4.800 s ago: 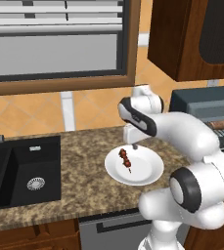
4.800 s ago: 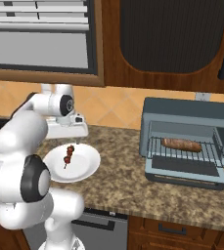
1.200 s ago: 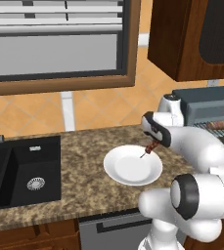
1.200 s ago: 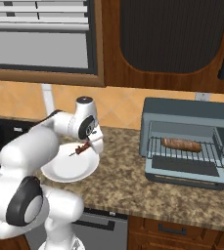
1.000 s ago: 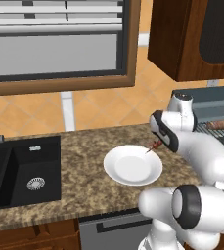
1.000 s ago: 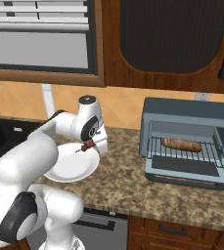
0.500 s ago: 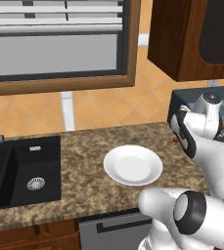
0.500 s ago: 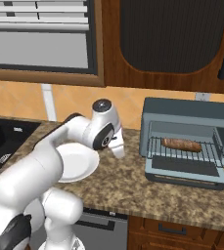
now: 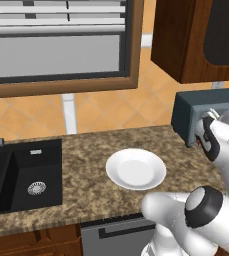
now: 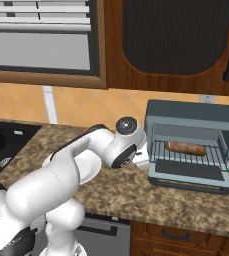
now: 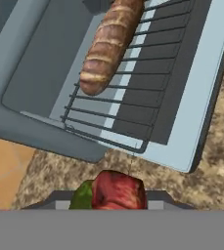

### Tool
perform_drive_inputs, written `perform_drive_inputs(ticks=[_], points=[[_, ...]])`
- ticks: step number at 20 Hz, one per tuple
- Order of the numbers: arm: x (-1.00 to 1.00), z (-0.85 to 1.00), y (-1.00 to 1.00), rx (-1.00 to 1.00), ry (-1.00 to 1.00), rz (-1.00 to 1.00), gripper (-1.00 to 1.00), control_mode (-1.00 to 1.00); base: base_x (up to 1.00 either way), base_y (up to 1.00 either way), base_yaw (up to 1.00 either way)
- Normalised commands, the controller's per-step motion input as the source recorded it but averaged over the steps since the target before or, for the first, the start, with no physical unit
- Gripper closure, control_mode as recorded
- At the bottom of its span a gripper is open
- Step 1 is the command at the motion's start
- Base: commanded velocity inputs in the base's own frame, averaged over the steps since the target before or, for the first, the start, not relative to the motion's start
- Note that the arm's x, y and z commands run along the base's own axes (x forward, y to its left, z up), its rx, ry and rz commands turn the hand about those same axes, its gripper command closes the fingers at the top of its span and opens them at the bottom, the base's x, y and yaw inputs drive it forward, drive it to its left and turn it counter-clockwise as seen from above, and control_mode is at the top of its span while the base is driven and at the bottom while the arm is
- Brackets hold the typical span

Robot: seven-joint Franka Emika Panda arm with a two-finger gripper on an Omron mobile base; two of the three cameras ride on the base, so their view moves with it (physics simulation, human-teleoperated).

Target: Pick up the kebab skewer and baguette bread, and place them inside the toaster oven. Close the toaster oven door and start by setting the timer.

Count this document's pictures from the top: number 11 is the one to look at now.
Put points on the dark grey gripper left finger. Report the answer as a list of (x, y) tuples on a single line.
[(59, 199)]

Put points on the grey toaster oven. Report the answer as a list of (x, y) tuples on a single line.
[(35, 81)]

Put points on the red and green kebab skewer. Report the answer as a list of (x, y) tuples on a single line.
[(116, 192)]

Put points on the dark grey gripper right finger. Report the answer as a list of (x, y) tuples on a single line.
[(159, 199)]

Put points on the brown baguette bread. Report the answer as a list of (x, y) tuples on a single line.
[(112, 42)]

